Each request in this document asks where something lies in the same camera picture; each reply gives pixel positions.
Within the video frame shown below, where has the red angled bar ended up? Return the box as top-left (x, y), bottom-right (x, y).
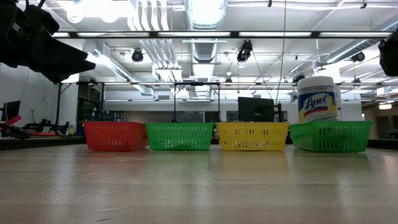
top-left (0, 114), bottom-right (22, 127)

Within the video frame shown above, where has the black ceiling spotlight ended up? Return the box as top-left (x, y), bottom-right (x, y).
top-left (236, 39), bottom-right (253, 63)
top-left (131, 48), bottom-right (144, 63)
top-left (351, 51), bottom-right (366, 63)

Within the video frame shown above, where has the black monitor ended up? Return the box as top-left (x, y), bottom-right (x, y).
top-left (238, 96), bottom-right (276, 123)
top-left (1, 100), bottom-right (22, 121)

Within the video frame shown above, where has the black aluminium table frame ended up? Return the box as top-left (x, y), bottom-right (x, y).
top-left (0, 136), bottom-right (398, 152)

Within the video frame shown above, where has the green plastic basket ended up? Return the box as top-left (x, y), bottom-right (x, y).
top-left (289, 120), bottom-right (373, 153)
top-left (145, 122), bottom-right (215, 152)

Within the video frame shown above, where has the red plastic basket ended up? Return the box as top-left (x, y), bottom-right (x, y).
top-left (83, 121), bottom-right (149, 152)

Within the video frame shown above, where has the yellow plastic basket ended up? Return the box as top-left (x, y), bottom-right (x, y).
top-left (215, 121), bottom-right (289, 152)

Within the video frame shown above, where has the black overhead frame beam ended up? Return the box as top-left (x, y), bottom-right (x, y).
top-left (51, 30), bottom-right (394, 40)

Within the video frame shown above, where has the black metal rack frame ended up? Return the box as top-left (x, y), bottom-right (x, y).
top-left (172, 82), bottom-right (222, 123)

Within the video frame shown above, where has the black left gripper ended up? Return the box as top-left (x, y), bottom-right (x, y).
top-left (0, 0), bottom-right (96, 84)

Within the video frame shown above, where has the yellow disinfecting wipes canister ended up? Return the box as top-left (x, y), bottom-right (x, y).
top-left (297, 76), bottom-right (339, 123)

